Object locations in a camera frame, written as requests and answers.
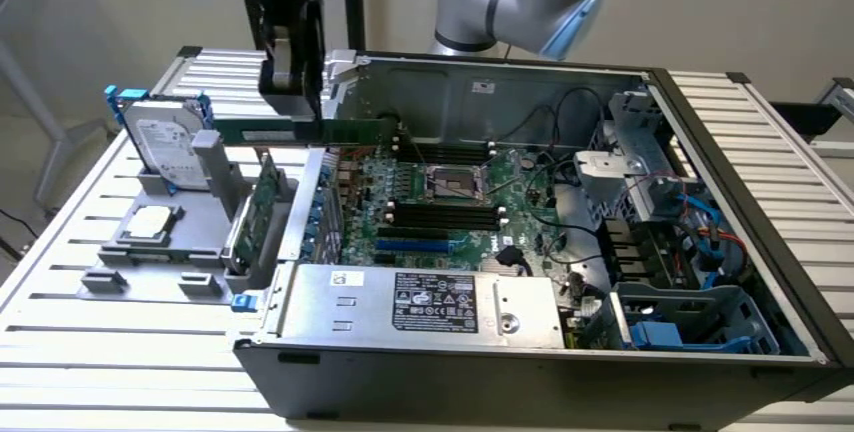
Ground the green RAM stick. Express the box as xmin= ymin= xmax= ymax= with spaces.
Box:
xmin=210 ymin=118 xmax=395 ymax=146

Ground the black RAM slot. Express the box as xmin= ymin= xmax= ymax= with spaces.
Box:
xmin=396 ymin=147 xmax=495 ymax=155
xmin=396 ymin=143 xmax=495 ymax=151
xmin=384 ymin=214 xmax=503 ymax=224
xmin=396 ymin=156 xmax=495 ymax=165
xmin=396 ymin=152 xmax=495 ymax=160
xmin=383 ymin=220 xmax=503 ymax=231
xmin=385 ymin=207 xmax=501 ymax=218
xmin=387 ymin=201 xmax=501 ymax=211

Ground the blue expansion slot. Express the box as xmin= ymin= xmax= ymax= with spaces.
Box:
xmin=375 ymin=238 xmax=449 ymax=254

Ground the silver hard disk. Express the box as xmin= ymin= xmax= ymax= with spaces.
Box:
xmin=122 ymin=96 xmax=209 ymax=191

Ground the green graphics card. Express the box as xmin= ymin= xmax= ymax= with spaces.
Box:
xmin=224 ymin=153 xmax=282 ymax=274

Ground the grey parts rack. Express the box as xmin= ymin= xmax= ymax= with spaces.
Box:
xmin=76 ymin=132 xmax=301 ymax=309

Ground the CPU socket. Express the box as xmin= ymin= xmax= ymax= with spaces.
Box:
xmin=415 ymin=163 xmax=493 ymax=203

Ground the silver CPU chip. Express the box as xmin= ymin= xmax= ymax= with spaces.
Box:
xmin=125 ymin=205 xmax=178 ymax=242

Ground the green motherboard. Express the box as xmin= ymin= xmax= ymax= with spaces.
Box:
xmin=332 ymin=144 xmax=575 ymax=278

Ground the silver power supply unit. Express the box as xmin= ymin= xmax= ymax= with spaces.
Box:
xmin=262 ymin=262 xmax=568 ymax=351

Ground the silver disk bay cage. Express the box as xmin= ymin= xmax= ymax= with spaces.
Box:
xmin=572 ymin=90 xmax=705 ymax=226

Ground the black open PC case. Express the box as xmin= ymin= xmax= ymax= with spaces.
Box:
xmin=230 ymin=49 xmax=854 ymax=419

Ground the grey and blue disk caddy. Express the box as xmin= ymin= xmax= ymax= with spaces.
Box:
xmin=607 ymin=280 xmax=783 ymax=354

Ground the black upright post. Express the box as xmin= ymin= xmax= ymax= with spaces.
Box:
xmin=341 ymin=0 xmax=369 ymax=52

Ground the hard drive with blue bracket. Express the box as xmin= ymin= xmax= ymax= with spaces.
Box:
xmin=101 ymin=83 xmax=213 ymax=188

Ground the black wire loop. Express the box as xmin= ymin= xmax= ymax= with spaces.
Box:
xmin=497 ymin=86 xmax=607 ymax=149

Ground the black floor cable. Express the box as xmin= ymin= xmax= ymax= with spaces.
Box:
xmin=0 ymin=207 xmax=40 ymax=259

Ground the blue data wire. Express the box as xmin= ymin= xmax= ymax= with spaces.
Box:
xmin=671 ymin=190 xmax=724 ymax=289

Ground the red data wire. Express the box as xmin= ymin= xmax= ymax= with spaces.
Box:
xmin=704 ymin=229 xmax=747 ymax=266

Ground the aluminium frame with black panel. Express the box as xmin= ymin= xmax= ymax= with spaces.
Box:
xmin=766 ymin=77 xmax=854 ymax=146

